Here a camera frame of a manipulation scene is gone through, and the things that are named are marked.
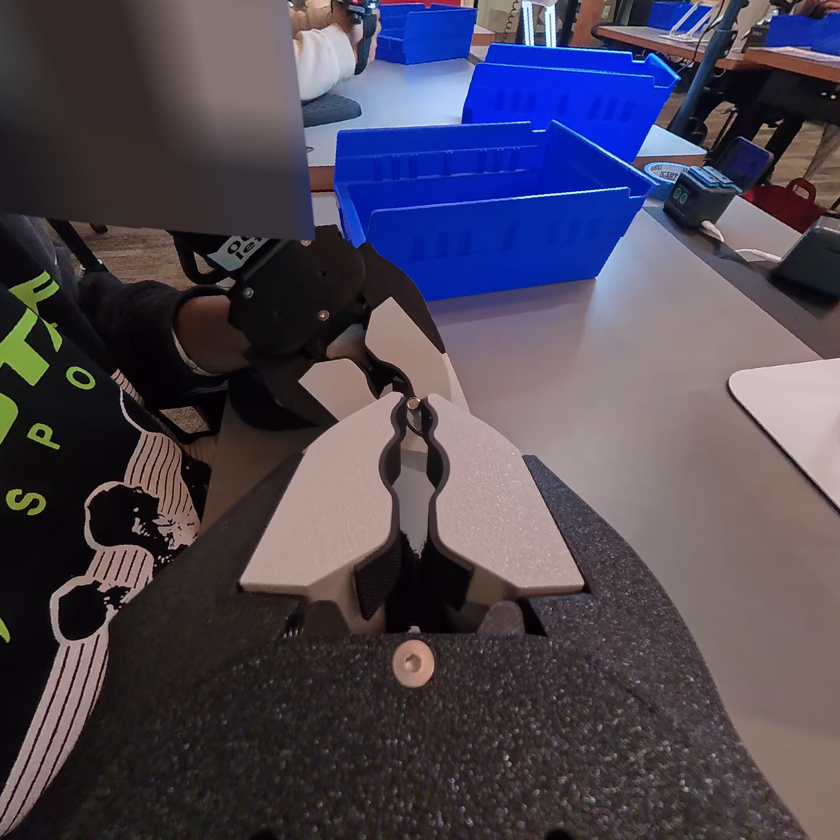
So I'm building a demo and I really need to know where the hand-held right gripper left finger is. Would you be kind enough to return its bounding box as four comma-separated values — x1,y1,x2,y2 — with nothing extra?
239,392,406,621

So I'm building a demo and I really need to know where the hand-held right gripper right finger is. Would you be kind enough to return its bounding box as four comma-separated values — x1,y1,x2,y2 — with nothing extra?
423,394,585,624

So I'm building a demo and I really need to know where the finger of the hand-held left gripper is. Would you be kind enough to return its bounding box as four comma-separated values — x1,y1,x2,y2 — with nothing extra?
298,357,388,425
363,297,471,414

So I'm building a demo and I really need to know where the person's left forearm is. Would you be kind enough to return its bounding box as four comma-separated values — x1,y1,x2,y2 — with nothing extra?
79,272,198,408

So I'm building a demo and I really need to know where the person's left hand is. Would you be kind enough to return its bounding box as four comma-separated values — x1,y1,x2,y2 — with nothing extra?
174,292,255,376

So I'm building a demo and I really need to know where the black wrist rest pad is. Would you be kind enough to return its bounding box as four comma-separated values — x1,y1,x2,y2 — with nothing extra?
302,92,364,127
226,374,330,432

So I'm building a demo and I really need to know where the blue plastic bin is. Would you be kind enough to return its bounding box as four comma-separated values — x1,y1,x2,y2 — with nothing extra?
333,120,658,303
374,3,479,68
461,42,681,166

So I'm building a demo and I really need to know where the person's printed black shirt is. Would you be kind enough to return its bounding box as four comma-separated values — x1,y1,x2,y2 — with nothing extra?
0,217,212,834

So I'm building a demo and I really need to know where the white display stand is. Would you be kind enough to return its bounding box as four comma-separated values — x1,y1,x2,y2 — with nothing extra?
728,359,840,511

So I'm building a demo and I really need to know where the blue tape roll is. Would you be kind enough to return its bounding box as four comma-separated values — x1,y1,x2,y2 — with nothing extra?
643,159,691,199

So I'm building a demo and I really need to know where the black battery charger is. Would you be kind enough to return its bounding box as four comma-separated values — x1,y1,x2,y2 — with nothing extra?
663,165,744,231

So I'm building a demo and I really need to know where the dark grey case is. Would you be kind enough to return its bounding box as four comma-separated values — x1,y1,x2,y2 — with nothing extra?
771,217,840,298

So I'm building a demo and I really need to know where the red bag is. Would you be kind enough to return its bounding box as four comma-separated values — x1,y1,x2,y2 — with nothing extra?
745,178,819,233

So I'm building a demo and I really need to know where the wood-top desk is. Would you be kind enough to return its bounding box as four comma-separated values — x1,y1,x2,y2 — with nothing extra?
597,25,840,132

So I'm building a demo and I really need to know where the row of small blue bins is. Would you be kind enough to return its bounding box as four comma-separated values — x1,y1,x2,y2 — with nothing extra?
650,0,840,55

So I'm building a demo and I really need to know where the white cable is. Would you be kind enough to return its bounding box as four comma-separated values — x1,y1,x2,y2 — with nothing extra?
701,220,786,265

